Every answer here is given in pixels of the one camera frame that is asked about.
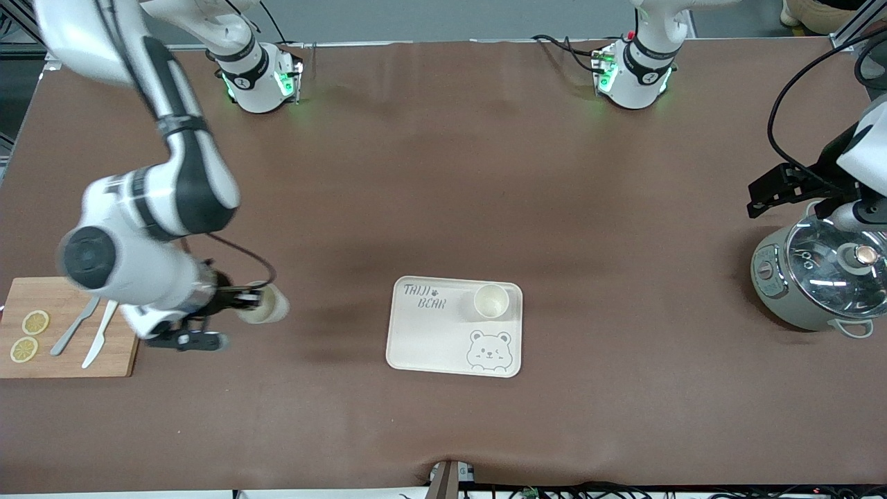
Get glass pot lid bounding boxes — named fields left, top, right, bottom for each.
left=787, top=211, right=887, bottom=300

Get beige shoe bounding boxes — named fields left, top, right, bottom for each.
left=782, top=0, right=867, bottom=33

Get grey plastic knife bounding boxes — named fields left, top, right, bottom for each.
left=50, top=294, right=104, bottom=357

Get black right base cable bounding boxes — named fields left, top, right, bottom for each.
left=260, top=3, right=288, bottom=46

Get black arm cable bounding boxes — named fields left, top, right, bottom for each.
left=767, top=26, right=887, bottom=189
left=97, top=0, right=279, bottom=286

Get grey-green electric cooking pot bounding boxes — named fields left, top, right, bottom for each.
left=750, top=208, right=887, bottom=339

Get black left base cables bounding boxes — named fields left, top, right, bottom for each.
left=532, top=33, right=605, bottom=74

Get aluminium frame profile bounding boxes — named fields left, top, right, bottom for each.
left=0, top=0, right=67, bottom=70

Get white plastic knife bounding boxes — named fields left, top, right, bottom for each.
left=81, top=299, right=120, bottom=369

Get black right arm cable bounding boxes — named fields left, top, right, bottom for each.
left=97, top=0, right=279, bottom=286

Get cream bear print tray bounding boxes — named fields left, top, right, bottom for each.
left=385, top=276, right=523, bottom=378

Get wooden cutting board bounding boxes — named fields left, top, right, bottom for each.
left=0, top=276, right=141, bottom=379

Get white IKEA cup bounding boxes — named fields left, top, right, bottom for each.
left=239, top=281, right=290, bottom=325
left=474, top=283, right=511, bottom=319

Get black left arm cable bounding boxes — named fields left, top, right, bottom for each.
left=767, top=26, right=887, bottom=189

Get brown table cover sheet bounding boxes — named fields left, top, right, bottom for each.
left=0, top=38, right=887, bottom=494

